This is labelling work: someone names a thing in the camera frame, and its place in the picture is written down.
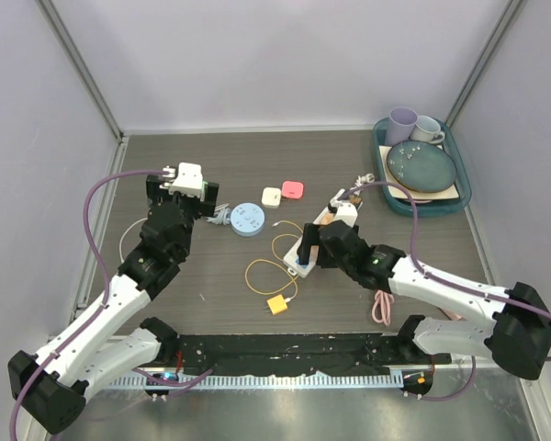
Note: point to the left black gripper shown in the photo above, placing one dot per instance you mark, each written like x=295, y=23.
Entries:
x=154, y=192

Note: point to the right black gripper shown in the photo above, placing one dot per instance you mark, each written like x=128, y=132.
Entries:
x=310, y=238

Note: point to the orange cube socket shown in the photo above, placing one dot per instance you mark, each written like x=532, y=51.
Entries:
x=327, y=219

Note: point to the white multicolour power strip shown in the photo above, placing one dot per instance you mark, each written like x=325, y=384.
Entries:
x=291, y=258

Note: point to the white charger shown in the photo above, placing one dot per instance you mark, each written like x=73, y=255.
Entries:
x=271, y=197

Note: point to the dark green cube socket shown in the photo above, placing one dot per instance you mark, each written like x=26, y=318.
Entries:
x=355, y=200

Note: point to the pink cube socket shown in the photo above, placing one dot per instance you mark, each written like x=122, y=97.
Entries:
x=313, y=253

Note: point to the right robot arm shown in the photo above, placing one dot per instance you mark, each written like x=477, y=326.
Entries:
x=510, y=326

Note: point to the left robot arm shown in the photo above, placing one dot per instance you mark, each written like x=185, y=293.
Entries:
x=54, y=384

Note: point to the red pink flat charger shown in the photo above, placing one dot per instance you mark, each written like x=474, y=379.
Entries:
x=292, y=189

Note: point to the round light blue socket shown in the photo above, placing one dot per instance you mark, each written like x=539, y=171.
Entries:
x=247, y=219

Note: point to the yellow charger block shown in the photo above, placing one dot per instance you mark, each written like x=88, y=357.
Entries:
x=276, y=305

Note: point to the teal plastic tray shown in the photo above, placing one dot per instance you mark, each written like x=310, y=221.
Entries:
x=437, y=208

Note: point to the cream square plate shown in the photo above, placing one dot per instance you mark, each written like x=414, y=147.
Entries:
x=448, y=194

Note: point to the dark blue plate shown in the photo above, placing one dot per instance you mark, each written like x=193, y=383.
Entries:
x=421, y=166

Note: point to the purple cup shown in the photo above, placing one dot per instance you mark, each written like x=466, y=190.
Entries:
x=401, y=123

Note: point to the grey blue mug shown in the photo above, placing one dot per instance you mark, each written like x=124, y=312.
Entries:
x=427, y=129

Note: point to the pink power strip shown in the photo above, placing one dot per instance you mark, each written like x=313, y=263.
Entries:
x=452, y=316

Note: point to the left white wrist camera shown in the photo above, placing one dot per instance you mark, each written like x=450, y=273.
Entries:
x=186, y=179

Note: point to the black mounting base plate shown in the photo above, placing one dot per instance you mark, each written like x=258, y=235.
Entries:
x=291, y=355

